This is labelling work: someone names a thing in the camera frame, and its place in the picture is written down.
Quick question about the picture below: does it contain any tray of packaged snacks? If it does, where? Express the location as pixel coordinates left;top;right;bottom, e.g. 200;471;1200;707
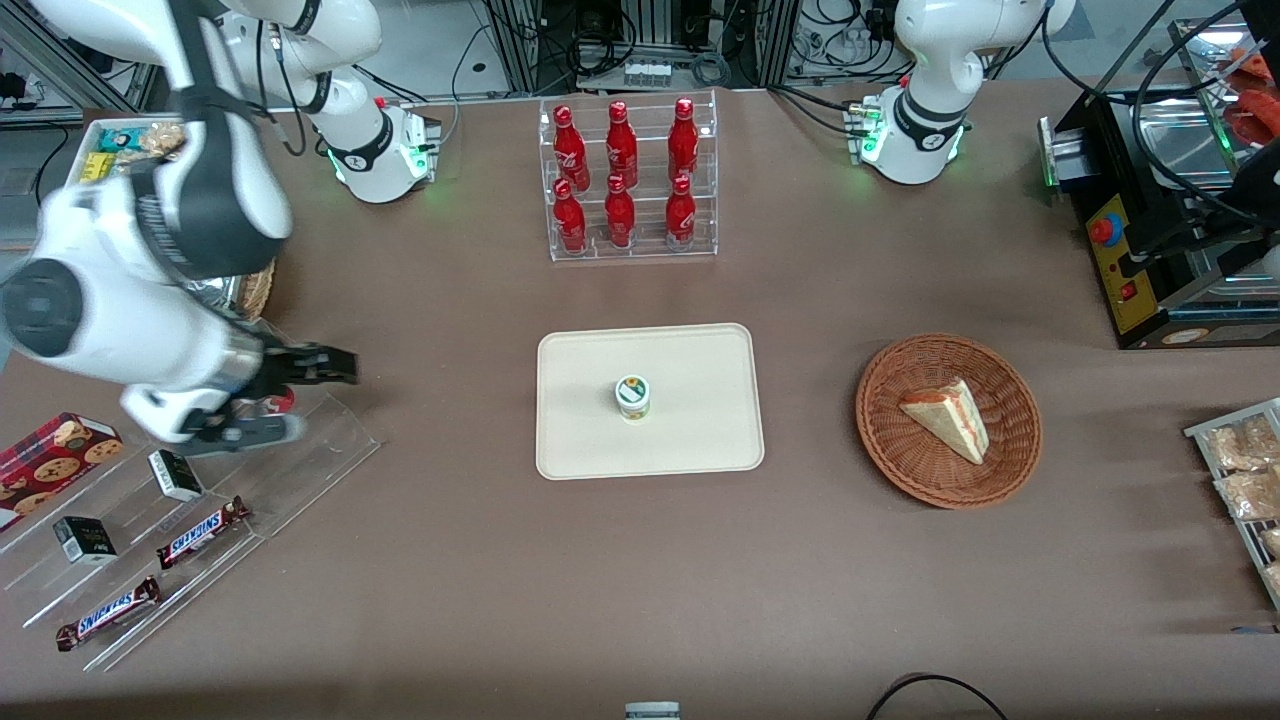
1184;398;1280;613

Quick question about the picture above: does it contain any red cola bottle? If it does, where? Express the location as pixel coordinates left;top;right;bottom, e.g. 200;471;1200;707
668;97;700;183
665;175;697;248
606;100;639;189
553;178;588;253
553;105;591;191
604;174;637;249

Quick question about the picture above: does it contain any white snack bin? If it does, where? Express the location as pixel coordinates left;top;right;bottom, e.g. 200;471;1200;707
68;117;191;191

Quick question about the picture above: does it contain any clear acrylic bottle rack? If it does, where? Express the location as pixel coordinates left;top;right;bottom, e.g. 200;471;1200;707
538;89;719;263

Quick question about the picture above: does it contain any clear acrylic stepped stand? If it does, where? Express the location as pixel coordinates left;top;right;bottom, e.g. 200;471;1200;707
0;330;382;673

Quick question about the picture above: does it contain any black table cable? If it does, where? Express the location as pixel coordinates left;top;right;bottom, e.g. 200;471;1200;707
865;674;1009;720

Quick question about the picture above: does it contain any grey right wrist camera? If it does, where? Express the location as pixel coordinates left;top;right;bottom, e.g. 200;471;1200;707
185;412;307;452

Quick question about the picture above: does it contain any aluminium foil container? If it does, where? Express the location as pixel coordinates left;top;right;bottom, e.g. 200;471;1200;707
180;275;243;313

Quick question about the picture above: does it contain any beige plastic tray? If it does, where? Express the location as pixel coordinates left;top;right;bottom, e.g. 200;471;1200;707
536;323;766;482

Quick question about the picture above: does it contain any brown wicker basket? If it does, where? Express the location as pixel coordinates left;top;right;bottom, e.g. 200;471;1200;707
855;333;1044;511

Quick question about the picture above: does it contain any light wicker basket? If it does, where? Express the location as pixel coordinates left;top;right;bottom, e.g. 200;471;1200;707
235;256;277;323

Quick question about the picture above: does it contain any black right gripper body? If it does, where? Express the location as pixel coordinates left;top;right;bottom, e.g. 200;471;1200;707
232;334;304;406

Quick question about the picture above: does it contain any red cookie box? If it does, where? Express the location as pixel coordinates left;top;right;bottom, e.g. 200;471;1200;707
0;412;125;533

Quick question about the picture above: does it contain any triangular sandwich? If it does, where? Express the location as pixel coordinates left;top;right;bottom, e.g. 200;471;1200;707
899;377;991;466

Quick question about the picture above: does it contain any Snickers bar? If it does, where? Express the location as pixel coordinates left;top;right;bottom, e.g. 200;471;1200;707
156;496;251;571
55;576;162;653

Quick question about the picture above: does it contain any black heating machine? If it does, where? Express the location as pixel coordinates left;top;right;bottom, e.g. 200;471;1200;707
1038;20;1280;350

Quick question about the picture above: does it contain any red snack packet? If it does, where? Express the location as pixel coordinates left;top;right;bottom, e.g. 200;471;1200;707
1228;88;1280;146

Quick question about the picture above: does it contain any small black box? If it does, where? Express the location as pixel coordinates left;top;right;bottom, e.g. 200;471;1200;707
148;449;205;503
53;516;119;566

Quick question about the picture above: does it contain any aluminium frame rack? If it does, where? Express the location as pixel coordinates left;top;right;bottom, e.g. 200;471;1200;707
485;0;801;96

